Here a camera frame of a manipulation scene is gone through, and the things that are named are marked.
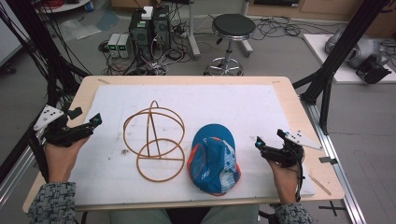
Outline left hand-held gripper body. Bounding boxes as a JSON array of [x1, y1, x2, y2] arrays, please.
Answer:
[[33, 105, 95, 147]]

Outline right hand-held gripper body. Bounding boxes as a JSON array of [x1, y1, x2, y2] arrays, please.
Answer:
[[261, 130, 323, 169]]

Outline blue baseball cap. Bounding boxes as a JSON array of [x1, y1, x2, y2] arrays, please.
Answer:
[[187, 123, 242, 197]]

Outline brown wire hat stand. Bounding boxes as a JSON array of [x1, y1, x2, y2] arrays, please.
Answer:
[[122, 99, 187, 183]]

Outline person's left hand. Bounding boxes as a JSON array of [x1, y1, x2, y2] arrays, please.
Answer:
[[44, 135, 91, 185]]

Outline person's right hand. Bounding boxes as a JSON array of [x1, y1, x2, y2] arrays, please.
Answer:
[[268, 160, 303, 205]]

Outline black tape strip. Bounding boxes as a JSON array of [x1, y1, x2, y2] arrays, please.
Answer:
[[318, 156, 339, 166]]

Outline thin wooden stick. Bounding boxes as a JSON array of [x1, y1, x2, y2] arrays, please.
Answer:
[[308, 175, 332, 197]]

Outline black tape cross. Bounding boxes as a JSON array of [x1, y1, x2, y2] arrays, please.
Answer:
[[318, 200, 347, 217]]

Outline grey power supply unit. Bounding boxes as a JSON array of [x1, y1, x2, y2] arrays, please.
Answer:
[[107, 33, 121, 59], [117, 33, 132, 59]]

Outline white table mat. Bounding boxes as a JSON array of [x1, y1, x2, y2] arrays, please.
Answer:
[[68, 84, 316, 207]]

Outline clear plastic sheet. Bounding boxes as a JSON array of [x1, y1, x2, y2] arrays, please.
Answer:
[[58, 18, 102, 42]]

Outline white platform board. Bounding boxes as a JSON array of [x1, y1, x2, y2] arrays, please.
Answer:
[[302, 33, 396, 85]]

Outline black computer tower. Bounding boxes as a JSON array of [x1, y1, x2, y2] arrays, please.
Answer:
[[128, 8, 153, 62], [150, 5, 172, 52]]

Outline person's legs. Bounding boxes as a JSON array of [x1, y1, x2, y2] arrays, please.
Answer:
[[107, 204, 260, 224]]

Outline white round table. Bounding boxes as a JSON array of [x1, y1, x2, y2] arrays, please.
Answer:
[[33, 0, 92, 14]]

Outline grey and black machine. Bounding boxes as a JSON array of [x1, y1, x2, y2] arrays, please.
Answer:
[[324, 29, 393, 85]]

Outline black round stool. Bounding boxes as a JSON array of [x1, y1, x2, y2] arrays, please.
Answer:
[[204, 13, 257, 77]]

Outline white box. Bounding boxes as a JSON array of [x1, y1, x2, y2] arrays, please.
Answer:
[[140, 6, 154, 21]]

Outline grey table leg stand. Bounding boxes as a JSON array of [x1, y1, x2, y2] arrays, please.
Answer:
[[186, 0, 202, 61]]

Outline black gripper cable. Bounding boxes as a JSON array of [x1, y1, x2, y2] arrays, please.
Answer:
[[294, 154, 306, 203]]

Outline aluminium rail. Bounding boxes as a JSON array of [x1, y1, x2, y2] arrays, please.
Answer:
[[0, 136, 43, 208], [301, 100, 368, 224]]

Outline black metal frame strut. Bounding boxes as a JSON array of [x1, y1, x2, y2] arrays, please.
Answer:
[[291, 0, 391, 135], [0, 0, 90, 108]]

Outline tangle of floor cables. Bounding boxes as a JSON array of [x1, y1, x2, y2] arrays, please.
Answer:
[[97, 38, 194, 77]]

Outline black floor cables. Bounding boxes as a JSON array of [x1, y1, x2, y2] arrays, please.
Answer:
[[250, 14, 337, 42]]

